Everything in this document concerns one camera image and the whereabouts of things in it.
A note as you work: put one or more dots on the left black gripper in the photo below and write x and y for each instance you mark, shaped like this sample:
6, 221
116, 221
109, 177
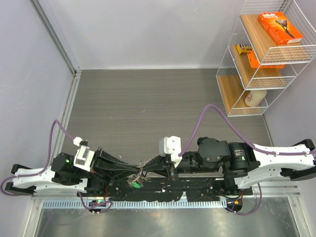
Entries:
103, 161

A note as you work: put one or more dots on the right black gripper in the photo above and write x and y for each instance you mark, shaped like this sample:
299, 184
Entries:
159, 164

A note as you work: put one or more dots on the metal disc with keyrings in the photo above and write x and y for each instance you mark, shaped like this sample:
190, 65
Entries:
140, 177

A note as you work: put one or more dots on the key with green tag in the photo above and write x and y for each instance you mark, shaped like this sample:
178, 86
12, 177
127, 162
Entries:
136, 185

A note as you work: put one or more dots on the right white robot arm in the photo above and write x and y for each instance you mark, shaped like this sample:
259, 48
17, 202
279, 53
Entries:
242, 164

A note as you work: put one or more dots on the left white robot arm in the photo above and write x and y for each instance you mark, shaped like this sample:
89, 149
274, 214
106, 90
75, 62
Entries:
88, 172

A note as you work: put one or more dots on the cream bottle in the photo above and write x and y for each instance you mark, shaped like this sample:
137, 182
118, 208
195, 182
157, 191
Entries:
254, 97

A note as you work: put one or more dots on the orange razor box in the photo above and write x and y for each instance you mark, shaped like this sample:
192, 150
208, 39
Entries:
279, 28

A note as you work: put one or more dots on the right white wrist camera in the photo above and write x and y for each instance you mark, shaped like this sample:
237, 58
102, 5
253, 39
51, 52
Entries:
171, 146

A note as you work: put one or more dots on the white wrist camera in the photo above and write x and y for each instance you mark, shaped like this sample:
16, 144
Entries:
171, 146
84, 156

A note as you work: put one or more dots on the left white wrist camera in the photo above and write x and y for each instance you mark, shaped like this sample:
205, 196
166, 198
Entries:
84, 156

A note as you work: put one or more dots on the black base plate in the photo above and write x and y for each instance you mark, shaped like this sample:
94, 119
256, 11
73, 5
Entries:
162, 189

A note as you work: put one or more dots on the white slotted cable duct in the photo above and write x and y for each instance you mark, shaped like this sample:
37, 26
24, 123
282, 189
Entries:
182, 203

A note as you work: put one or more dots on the white wire shelf rack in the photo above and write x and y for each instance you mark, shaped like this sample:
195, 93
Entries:
268, 66

